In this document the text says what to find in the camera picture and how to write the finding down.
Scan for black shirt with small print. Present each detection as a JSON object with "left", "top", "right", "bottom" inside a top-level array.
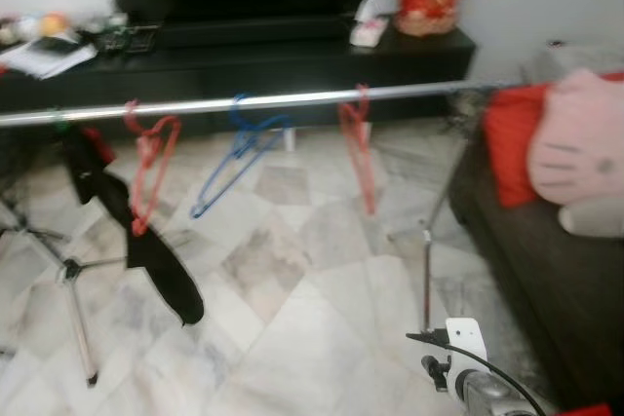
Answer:
[{"left": 60, "top": 124, "right": 206, "bottom": 327}]

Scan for white paper stack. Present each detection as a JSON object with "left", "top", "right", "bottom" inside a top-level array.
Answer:
[{"left": 0, "top": 36, "right": 98, "bottom": 79}]

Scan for small black box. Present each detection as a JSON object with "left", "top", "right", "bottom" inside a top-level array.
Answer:
[{"left": 115, "top": 24, "right": 162, "bottom": 55}]

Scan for pink cat plush pillow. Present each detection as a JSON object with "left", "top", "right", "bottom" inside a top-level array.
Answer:
[{"left": 526, "top": 67, "right": 624, "bottom": 240}]

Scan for white round plush toy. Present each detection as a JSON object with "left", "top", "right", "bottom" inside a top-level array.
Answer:
[{"left": 15, "top": 15, "right": 42, "bottom": 39}]

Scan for red plastic stool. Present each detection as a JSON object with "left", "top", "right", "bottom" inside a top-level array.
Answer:
[{"left": 556, "top": 401, "right": 615, "bottom": 416}]

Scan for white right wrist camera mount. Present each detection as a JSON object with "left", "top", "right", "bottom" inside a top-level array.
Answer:
[{"left": 444, "top": 317, "right": 488, "bottom": 373}]

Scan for white pink tissue box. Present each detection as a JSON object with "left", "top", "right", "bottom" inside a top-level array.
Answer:
[{"left": 349, "top": 0, "right": 391, "bottom": 49}]

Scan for black television console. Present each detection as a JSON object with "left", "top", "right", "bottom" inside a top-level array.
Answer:
[{"left": 0, "top": 26, "right": 477, "bottom": 139}]

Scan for dark brown sofa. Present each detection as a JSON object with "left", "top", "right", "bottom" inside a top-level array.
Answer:
[{"left": 448, "top": 133, "right": 624, "bottom": 407}]

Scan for red cushion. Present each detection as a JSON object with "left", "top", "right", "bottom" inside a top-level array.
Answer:
[{"left": 483, "top": 85, "right": 557, "bottom": 208}]

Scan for black pouch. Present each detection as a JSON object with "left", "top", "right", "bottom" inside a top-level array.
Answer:
[{"left": 29, "top": 34, "right": 84, "bottom": 55}]

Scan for silver metal clothes rack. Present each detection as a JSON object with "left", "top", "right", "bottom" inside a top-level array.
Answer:
[{"left": 0, "top": 80, "right": 523, "bottom": 388}]

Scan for red plastic hanger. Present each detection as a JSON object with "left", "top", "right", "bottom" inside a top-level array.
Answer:
[
  {"left": 336, "top": 85, "right": 379, "bottom": 217},
  {"left": 122, "top": 99, "right": 183, "bottom": 237}
]

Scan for blue plastic hanger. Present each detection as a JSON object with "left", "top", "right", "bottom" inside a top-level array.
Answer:
[{"left": 190, "top": 95, "right": 293, "bottom": 220}]

